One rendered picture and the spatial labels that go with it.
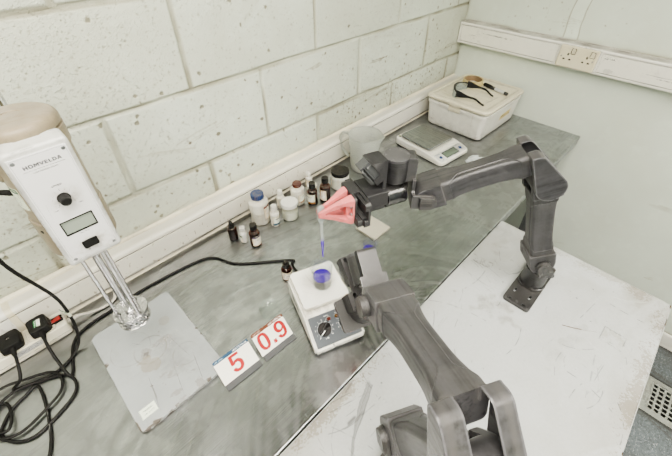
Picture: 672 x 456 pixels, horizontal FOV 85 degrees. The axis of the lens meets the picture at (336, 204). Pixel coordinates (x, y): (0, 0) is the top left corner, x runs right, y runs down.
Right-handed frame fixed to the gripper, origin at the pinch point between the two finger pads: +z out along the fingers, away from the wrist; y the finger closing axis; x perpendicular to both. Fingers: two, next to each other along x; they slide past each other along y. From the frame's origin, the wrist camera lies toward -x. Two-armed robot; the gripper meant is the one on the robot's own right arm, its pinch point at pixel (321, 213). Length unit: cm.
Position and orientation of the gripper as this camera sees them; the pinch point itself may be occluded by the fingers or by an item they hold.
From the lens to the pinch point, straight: 77.6
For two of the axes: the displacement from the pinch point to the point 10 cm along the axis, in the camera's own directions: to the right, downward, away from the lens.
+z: -9.1, 2.7, -3.1
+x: 0.1, 7.7, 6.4
